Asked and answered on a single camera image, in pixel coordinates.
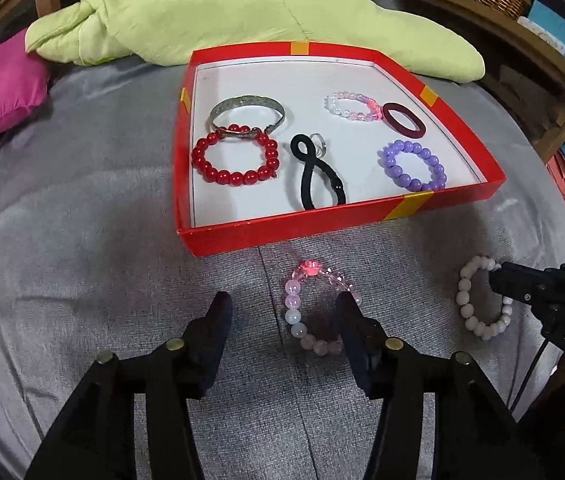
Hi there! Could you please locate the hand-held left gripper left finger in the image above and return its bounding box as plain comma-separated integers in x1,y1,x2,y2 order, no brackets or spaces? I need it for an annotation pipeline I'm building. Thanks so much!
25,291,236,480

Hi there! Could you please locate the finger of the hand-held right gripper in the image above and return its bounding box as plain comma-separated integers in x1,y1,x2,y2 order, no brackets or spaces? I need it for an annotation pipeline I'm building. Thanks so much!
488,261,565,311

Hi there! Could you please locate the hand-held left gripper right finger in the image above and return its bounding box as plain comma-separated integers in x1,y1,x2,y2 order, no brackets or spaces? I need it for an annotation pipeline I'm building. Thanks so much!
335,291,543,480

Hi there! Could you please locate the pink crystal bead bracelet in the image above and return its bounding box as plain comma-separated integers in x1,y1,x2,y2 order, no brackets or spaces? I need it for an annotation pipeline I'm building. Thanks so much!
282,259,363,357

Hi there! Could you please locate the black hair tie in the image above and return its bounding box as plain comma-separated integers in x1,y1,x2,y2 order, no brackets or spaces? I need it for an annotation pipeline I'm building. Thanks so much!
289,134,347,211

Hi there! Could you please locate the red cardboard box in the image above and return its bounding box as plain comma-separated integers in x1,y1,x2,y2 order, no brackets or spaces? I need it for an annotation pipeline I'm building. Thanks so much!
175,40,507,259

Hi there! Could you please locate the red bead bracelet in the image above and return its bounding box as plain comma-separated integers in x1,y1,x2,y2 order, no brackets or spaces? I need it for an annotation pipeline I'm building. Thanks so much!
191,124,280,187

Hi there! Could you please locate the purple bead bracelet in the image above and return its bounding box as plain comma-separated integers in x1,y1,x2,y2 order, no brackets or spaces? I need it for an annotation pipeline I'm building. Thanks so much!
378,140,447,192

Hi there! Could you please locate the dark red bangle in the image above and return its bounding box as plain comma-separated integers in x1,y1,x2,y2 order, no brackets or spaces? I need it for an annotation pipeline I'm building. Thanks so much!
381,101,427,139

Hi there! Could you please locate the silver metal bangle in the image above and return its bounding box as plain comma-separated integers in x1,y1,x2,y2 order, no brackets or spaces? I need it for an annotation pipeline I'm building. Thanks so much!
208,95,285,139

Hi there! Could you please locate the pastel white pink bead bracelet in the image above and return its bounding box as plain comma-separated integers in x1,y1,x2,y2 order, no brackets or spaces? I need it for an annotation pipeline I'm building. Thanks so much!
323,90,382,125

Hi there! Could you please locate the grey blanket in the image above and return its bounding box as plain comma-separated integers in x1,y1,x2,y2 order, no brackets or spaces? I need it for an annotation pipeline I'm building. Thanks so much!
0,55,565,480

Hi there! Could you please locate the wooden side table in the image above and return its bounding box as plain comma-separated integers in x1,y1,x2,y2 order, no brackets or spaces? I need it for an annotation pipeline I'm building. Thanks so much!
382,0,565,161

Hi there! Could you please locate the light green quilt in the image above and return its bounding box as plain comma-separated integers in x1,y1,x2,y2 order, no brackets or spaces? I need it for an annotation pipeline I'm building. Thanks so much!
25,0,485,85

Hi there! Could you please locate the thin black cable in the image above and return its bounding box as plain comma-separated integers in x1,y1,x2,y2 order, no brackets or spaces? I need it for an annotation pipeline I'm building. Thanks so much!
507,340,550,411

